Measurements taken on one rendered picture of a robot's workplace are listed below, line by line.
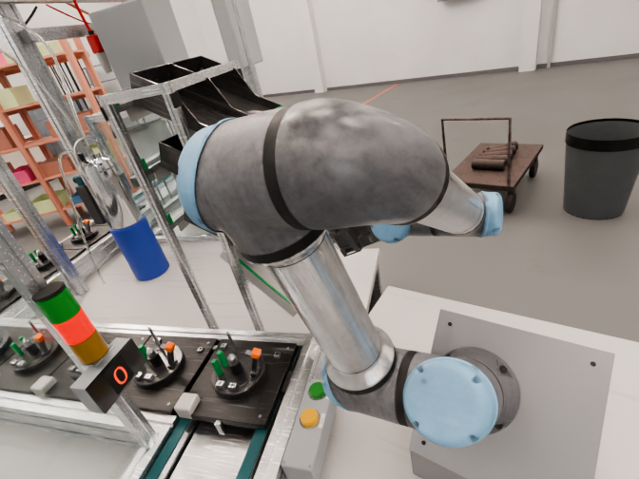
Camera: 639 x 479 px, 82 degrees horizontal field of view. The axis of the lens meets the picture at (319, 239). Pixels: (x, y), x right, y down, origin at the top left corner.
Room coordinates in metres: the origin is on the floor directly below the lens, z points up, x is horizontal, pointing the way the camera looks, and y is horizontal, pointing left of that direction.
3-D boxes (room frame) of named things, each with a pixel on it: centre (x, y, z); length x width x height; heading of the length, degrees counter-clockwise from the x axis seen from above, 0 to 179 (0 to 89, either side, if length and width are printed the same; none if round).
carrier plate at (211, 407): (0.67, 0.28, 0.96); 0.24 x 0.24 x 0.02; 69
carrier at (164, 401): (0.76, 0.52, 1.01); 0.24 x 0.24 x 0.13; 69
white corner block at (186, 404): (0.62, 0.41, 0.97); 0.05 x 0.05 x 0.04; 69
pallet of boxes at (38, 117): (10.51, 5.69, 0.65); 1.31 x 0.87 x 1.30; 140
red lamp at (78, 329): (0.54, 0.46, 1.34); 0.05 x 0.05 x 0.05
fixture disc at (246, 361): (0.67, 0.28, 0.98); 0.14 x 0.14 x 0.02
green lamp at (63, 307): (0.54, 0.46, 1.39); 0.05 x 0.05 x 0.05
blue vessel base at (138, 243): (1.52, 0.81, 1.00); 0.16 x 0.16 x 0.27
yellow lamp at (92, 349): (0.54, 0.46, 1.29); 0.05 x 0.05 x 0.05
